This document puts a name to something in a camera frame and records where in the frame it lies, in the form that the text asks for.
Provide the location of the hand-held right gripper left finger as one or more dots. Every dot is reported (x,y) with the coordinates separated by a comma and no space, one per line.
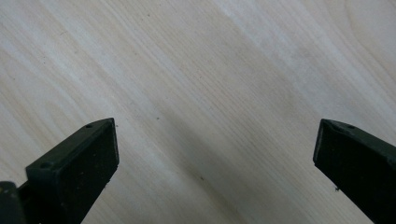
(77,168)

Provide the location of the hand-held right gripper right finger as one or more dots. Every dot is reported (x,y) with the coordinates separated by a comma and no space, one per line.
(358,165)

